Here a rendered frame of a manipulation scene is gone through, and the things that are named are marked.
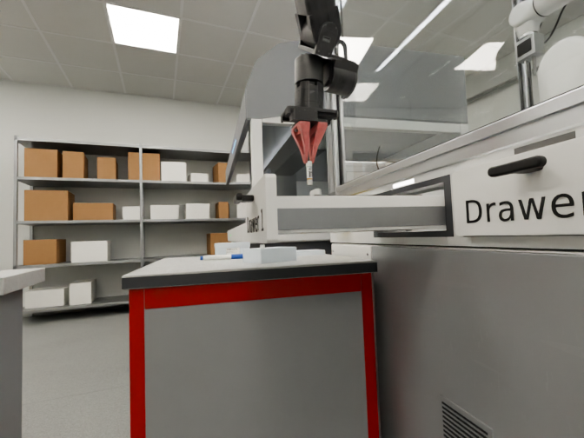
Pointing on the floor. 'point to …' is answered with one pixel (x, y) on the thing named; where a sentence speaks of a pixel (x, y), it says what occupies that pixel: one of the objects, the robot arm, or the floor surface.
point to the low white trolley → (253, 348)
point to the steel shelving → (109, 187)
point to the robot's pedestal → (13, 346)
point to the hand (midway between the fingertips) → (308, 159)
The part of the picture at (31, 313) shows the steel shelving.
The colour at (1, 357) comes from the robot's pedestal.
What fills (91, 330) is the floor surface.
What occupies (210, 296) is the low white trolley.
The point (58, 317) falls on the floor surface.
